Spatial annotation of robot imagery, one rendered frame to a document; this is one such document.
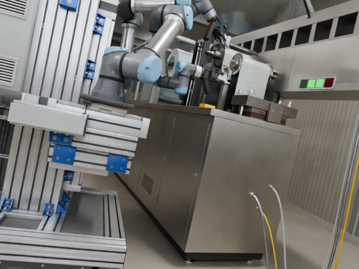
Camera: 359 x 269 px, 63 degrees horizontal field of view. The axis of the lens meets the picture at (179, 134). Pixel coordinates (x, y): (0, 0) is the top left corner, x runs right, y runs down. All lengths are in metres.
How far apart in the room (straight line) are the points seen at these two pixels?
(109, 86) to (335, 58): 1.26
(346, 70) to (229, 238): 1.14
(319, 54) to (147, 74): 1.14
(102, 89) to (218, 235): 1.03
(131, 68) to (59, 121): 0.36
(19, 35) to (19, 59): 0.10
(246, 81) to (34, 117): 1.32
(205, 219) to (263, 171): 0.45
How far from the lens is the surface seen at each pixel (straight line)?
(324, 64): 1.95
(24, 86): 1.53
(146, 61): 1.24
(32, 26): 1.53
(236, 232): 1.85
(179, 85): 1.74
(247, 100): 1.77
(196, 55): 2.36
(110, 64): 1.32
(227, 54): 2.22
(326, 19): 2.08
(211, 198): 1.67
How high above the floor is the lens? 0.78
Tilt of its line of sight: 2 degrees down
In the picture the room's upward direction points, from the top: 12 degrees clockwise
